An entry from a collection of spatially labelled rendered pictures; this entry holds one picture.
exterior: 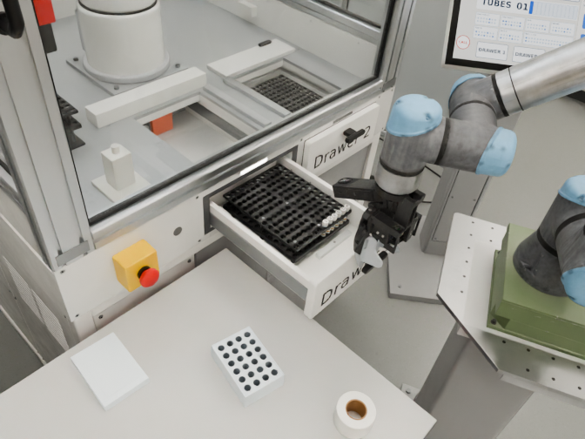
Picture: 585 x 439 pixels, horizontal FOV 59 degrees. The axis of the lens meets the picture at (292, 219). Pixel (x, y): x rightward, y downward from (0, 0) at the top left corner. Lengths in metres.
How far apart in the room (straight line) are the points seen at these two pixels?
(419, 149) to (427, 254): 1.55
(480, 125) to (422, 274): 1.47
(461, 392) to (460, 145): 0.80
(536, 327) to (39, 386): 0.97
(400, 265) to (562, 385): 1.20
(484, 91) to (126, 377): 0.79
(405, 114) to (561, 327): 0.59
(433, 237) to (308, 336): 1.29
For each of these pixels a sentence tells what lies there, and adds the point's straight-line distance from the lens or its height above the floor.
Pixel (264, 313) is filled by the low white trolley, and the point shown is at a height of 0.76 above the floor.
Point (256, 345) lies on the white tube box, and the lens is 1.01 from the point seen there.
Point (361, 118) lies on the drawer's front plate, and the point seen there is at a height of 0.92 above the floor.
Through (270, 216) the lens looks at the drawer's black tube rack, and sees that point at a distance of 1.09.
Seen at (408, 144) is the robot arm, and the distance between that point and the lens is 0.81.
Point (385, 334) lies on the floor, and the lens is 2.07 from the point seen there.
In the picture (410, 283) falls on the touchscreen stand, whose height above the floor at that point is 0.03.
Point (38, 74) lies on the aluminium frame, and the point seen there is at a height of 1.29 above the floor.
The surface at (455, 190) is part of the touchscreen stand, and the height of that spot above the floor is 0.41.
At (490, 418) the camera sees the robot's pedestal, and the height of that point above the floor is 0.39.
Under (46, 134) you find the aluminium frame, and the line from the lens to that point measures 0.82.
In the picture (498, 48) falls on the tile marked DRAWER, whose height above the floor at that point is 1.01.
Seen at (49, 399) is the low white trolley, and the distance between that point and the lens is 1.05.
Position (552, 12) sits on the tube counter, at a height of 1.11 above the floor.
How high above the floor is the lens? 1.65
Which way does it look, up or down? 43 degrees down
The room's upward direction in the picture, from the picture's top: 7 degrees clockwise
